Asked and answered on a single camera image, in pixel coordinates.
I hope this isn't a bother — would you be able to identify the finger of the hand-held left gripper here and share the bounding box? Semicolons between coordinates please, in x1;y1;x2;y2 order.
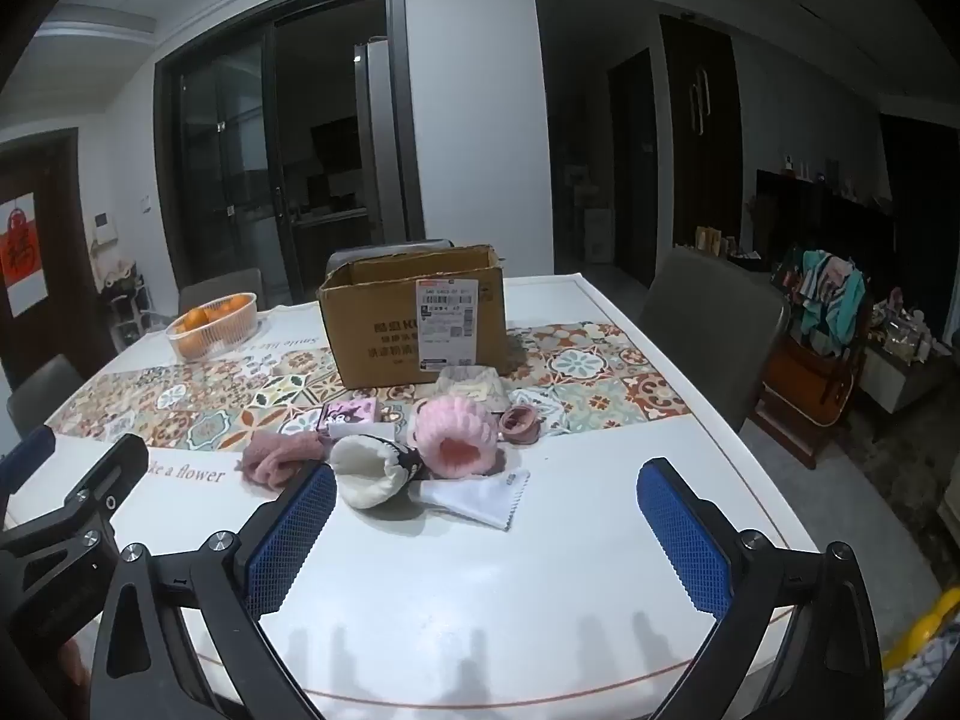
0;433;149;563
0;426;57;496

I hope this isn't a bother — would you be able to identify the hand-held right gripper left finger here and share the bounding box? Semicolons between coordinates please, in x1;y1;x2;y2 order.
88;463;338;720

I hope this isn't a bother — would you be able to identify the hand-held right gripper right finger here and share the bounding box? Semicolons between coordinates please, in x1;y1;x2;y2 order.
636;457;890;720

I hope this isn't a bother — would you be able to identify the pink knit glove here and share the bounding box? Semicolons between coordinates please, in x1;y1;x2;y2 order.
238;431;335;492

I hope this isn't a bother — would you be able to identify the pink fluffy scrunchie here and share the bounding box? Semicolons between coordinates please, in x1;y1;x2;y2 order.
409;395;500;481

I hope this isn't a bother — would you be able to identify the pink headband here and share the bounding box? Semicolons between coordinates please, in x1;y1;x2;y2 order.
499;405;539;447

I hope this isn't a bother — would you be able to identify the white cloth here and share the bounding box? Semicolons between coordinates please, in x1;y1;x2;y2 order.
409;467;531;531

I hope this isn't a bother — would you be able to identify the brown cardboard box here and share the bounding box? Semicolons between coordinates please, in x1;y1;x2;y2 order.
316;244;509;389

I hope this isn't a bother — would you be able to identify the beige soft pouch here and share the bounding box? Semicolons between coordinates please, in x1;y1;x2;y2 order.
437;366;511;415

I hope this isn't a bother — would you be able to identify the person's left hand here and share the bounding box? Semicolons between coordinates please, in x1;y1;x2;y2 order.
58;639;88;692

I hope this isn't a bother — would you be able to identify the purple tissue pack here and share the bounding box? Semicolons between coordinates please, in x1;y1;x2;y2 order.
319;400;378;440

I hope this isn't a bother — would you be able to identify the white plastic basket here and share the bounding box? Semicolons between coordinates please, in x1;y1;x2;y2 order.
165;292;259;361

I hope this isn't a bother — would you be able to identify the small storage rack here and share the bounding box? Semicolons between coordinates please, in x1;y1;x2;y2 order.
97;262;155;350

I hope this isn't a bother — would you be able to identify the patterned table runner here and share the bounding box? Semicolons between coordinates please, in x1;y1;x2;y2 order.
49;321;691;451

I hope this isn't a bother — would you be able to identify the pile of oranges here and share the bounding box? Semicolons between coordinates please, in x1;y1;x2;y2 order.
178;298;248;338

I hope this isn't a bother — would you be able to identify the wooden high chair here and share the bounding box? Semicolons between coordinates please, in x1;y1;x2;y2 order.
757;247;871;466

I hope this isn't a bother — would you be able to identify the large grey dining chair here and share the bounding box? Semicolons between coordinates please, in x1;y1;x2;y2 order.
641;247;792;436

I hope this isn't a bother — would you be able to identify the red door poster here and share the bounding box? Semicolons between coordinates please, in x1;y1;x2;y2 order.
0;193;50;312

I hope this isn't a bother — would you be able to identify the dark wooden door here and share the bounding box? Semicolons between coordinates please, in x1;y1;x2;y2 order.
0;127;83;391

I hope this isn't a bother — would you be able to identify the yellow plastic object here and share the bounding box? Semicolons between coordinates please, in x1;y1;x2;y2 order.
881;592;950;668

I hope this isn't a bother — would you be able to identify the low white cabinet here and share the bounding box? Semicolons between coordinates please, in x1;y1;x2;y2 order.
862;330;953;413

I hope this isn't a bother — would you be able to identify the pile of hanging clothes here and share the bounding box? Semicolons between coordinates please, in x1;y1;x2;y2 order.
799;249;867;357

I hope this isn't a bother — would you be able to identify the dark sliding glass door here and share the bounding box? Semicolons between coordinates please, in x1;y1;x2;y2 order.
154;0;425;301

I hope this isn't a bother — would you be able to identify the dark sideboard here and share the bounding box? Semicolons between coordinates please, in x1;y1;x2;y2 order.
754;169;897;263

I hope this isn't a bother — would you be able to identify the dark wardrobe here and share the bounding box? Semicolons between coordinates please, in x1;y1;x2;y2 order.
660;15;743;256

